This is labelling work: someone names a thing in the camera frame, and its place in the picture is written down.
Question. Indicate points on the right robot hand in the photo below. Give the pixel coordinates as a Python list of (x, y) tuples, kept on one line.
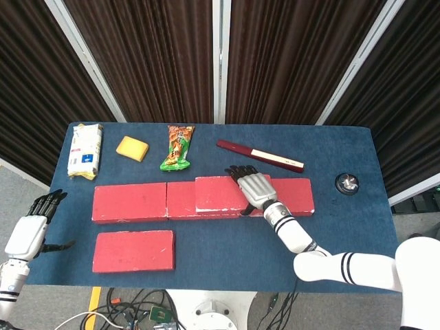
[(258, 190)]

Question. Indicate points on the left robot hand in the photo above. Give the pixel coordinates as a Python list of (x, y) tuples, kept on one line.
[(25, 237)]

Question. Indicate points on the red brick with chipped white edge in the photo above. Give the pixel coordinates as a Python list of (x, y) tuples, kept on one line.
[(216, 192)]

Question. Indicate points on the red foam brick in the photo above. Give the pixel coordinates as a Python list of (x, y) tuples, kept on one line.
[(129, 203), (180, 199), (295, 196), (134, 251)]

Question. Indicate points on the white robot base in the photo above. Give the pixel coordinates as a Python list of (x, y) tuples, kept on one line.
[(209, 309)]

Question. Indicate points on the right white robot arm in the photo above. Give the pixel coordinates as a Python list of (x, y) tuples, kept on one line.
[(292, 230)]

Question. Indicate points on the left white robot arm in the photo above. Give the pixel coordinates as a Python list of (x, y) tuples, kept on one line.
[(12, 282)]

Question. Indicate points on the dark red white long box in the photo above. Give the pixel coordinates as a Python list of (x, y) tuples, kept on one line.
[(261, 155)]

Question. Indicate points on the blue table cloth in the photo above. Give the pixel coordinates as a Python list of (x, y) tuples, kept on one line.
[(223, 247)]

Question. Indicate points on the orange green snack bag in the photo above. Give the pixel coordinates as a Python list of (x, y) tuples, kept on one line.
[(177, 148)]

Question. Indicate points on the yellow floor tape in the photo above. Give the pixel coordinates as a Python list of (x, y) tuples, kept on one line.
[(93, 306)]

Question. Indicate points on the white snack packet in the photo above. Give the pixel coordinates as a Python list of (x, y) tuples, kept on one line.
[(86, 151)]

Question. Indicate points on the yellow sponge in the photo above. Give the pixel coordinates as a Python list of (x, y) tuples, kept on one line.
[(132, 148)]

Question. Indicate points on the brown pleated screen panel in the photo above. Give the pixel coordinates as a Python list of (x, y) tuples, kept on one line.
[(34, 86), (292, 62), (148, 62), (405, 103)]

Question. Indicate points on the green circuit board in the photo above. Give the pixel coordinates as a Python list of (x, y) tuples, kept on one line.
[(159, 313)]

